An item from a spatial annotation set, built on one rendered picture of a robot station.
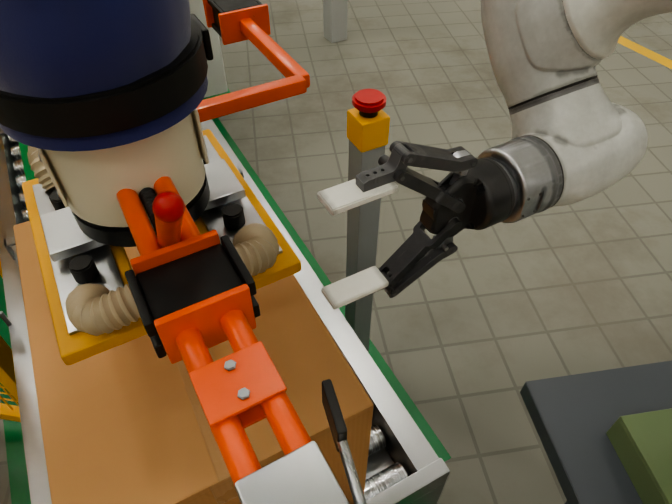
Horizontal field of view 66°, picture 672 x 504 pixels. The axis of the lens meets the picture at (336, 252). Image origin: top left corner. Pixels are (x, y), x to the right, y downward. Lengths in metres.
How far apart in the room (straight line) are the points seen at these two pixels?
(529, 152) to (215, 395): 0.41
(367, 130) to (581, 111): 0.55
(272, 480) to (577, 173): 0.45
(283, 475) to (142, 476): 0.36
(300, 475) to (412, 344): 1.57
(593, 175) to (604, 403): 0.52
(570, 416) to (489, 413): 0.84
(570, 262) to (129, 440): 1.94
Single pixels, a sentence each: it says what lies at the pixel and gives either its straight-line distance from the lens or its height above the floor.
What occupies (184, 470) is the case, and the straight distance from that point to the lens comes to 0.72.
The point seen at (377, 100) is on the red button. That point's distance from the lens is 1.10.
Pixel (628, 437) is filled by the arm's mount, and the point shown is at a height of 0.80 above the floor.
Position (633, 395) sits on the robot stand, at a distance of 1.09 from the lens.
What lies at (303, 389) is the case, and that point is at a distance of 0.74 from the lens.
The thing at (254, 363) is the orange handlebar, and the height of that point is 1.23.
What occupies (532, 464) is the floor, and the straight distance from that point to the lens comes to 1.81.
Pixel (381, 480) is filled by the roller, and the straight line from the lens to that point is 1.11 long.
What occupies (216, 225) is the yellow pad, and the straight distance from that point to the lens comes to 0.71.
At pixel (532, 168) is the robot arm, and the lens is 0.60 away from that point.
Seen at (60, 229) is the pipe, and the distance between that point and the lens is 0.74.
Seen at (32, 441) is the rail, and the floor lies 0.59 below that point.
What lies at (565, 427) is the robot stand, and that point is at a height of 0.75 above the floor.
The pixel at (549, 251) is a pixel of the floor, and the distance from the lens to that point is 2.37.
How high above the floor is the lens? 1.60
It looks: 47 degrees down
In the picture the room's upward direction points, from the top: straight up
